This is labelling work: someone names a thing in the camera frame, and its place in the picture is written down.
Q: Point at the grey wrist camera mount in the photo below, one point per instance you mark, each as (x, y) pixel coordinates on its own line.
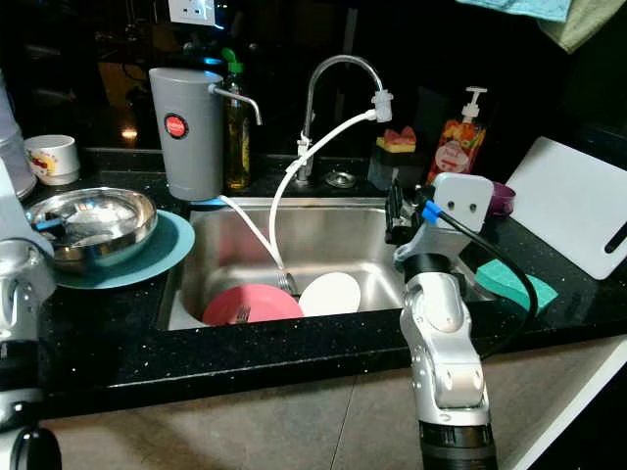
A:
(8, 211)
(460, 201)

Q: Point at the white wall socket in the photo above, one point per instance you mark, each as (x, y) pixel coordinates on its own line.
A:
(192, 10)

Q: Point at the thin white filter tube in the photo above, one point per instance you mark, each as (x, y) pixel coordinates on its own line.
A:
(250, 223)

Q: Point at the yellow and red sponge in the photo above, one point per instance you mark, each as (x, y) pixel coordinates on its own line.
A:
(397, 142)

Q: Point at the green sponge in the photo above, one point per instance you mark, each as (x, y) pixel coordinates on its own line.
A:
(509, 284)

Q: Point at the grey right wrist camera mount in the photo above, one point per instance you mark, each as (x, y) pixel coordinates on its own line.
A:
(460, 201)

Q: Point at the dark sponge holder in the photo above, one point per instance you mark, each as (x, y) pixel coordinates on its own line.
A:
(392, 171)

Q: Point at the metal fork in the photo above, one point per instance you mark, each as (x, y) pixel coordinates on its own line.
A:
(242, 314)

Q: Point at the teal glass plate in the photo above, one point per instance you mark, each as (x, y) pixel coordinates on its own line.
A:
(173, 250)

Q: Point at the white cutting board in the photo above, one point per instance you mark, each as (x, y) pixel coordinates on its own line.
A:
(568, 206)

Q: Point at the chrome gooseneck faucet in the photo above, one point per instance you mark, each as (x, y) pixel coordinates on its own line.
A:
(310, 113)

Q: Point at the small purple bowl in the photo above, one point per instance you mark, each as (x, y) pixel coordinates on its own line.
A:
(503, 199)

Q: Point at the white printed mug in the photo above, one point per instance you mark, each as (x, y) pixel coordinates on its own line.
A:
(52, 162)

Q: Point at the stainless steel bowl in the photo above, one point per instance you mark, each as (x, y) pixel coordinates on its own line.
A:
(113, 230)

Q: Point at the oil bottle with green cap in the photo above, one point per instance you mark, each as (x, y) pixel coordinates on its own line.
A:
(236, 147)

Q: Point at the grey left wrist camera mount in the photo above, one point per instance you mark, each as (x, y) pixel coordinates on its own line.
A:
(8, 211)

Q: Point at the olive hanging cloth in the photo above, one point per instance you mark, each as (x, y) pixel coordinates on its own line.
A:
(593, 20)

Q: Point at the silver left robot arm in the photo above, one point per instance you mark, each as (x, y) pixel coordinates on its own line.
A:
(24, 294)

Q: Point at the stainless steel sink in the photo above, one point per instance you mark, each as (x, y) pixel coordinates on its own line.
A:
(343, 245)

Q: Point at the pink plate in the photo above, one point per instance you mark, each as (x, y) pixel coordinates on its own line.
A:
(269, 300)

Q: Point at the grey water filter canister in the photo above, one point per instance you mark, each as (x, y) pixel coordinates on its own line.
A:
(186, 166)

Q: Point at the orange soap pump bottle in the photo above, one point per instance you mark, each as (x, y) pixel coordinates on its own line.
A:
(458, 147)

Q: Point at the stacked translucent plastic containers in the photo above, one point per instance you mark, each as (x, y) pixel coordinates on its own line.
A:
(10, 137)

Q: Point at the chrome countertop knob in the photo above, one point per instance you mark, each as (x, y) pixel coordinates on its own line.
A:
(341, 179)

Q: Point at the white plate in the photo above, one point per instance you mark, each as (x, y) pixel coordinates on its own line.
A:
(330, 294)

